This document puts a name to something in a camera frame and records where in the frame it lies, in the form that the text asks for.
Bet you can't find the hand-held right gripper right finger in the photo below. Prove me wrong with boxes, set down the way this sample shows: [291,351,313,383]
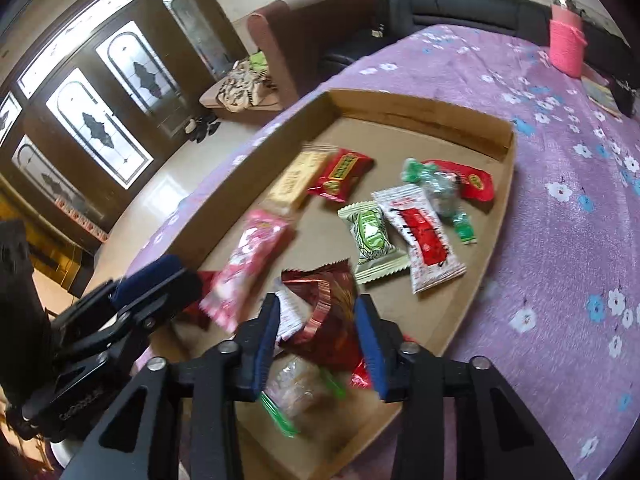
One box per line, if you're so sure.
[352,294,576,480]

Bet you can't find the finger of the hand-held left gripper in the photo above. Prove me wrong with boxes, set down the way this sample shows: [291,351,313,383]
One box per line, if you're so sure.
[52,255,183,356]
[100,270,203,361]

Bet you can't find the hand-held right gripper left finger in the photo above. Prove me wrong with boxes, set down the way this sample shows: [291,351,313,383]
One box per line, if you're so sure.
[60,292,282,480]

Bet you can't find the dark red patterned packet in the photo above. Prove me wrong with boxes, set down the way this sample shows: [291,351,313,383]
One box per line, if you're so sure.
[277,259,366,373]

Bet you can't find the pink snack packet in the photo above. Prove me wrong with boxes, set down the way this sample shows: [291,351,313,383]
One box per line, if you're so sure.
[199,208,296,333]

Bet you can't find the green white candy packet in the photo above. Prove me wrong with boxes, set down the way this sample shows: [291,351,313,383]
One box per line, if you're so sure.
[337,200,411,285]

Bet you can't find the beige snack packet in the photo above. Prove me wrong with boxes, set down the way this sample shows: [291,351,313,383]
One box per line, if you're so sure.
[262,144,337,216]

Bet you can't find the shallow cardboard box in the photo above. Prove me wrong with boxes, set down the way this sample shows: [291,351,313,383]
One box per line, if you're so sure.
[145,89,517,480]

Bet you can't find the small red snack packet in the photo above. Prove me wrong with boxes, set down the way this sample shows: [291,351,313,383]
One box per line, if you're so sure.
[348,355,373,391]

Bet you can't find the plain dark red packet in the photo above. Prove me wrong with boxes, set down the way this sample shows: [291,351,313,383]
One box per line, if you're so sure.
[172,270,223,331]

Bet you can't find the clear packet green ends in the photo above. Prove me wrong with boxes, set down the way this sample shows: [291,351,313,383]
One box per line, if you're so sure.
[257,352,348,438]

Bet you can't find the white red snack packet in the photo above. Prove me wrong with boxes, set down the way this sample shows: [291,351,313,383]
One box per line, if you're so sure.
[371,183,467,295]

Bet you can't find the pair of dark shoes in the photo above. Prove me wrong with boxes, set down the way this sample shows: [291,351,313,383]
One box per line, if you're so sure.
[184,115,221,145]

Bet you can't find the green twisted candy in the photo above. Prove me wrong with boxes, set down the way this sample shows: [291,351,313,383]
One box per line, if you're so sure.
[401,157,478,245]

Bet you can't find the red packet green label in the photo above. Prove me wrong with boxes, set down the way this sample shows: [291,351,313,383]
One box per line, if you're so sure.
[306,147,375,204]

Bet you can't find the red packet yellow label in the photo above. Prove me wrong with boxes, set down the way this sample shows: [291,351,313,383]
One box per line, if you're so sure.
[422,159,496,203]

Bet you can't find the purple floral bedsheet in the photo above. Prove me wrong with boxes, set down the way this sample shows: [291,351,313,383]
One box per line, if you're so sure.
[125,24,640,480]

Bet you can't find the wooden door glass panes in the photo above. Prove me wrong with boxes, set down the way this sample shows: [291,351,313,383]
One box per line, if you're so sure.
[0,0,241,256]

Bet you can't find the pile of patterned clothes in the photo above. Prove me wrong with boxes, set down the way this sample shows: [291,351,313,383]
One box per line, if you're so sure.
[215,50,278,113]

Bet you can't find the brown armchair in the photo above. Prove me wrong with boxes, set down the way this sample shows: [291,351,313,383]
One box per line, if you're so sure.
[200,0,386,111]

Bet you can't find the thin book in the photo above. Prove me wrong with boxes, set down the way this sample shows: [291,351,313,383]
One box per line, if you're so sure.
[580,76,623,118]

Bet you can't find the black pouch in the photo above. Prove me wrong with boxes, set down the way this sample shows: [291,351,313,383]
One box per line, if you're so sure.
[607,77,640,118]

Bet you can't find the black leather sofa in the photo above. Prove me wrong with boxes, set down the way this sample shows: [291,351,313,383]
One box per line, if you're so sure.
[325,0,640,106]

